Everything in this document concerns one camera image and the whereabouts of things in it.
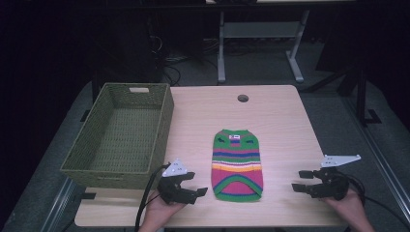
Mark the person's left hand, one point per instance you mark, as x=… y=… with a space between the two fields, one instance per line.
x=158 y=216

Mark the striped knitted pet sweater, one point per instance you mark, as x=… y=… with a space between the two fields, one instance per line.
x=237 y=167

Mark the black metal stand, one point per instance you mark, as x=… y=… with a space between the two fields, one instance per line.
x=361 y=93

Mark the black table bracket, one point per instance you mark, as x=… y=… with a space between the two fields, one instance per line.
x=87 y=196

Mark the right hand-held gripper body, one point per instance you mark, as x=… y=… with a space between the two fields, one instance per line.
x=332 y=185

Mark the person's right hand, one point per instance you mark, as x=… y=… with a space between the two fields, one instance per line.
x=351 y=212

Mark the green woven basket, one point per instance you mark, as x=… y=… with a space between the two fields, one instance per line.
x=122 y=138

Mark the grey metal desk frame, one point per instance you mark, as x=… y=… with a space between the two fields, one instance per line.
x=261 y=30

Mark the dark computer tower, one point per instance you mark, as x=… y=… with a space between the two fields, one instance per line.
x=135 y=48

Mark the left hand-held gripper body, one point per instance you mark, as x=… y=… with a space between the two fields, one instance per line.
x=175 y=190

